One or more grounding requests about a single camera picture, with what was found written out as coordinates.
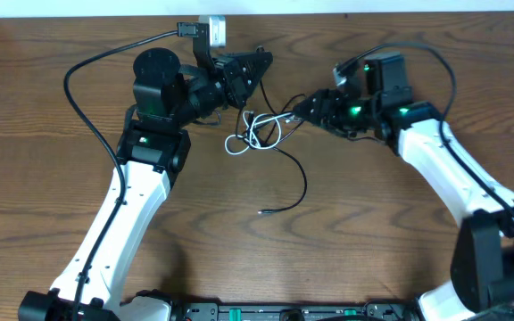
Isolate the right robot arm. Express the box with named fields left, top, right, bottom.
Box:
left=294, top=52, right=514, bottom=320

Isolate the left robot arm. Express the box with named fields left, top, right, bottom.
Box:
left=18, top=47, right=273, bottom=321

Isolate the white usb cable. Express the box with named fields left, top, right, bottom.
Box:
left=224, top=111, right=294, bottom=156

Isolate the black usb cable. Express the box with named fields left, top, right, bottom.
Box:
left=234, top=44, right=309, bottom=216

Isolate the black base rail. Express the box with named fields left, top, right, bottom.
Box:
left=170, top=300, right=424, bottom=321

